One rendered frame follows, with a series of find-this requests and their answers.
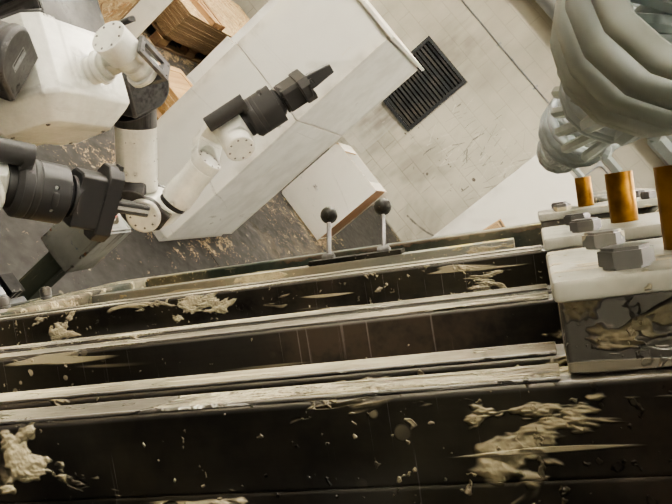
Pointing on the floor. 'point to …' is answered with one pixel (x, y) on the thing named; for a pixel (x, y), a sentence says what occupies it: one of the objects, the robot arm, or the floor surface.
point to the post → (41, 276)
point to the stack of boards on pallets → (195, 27)
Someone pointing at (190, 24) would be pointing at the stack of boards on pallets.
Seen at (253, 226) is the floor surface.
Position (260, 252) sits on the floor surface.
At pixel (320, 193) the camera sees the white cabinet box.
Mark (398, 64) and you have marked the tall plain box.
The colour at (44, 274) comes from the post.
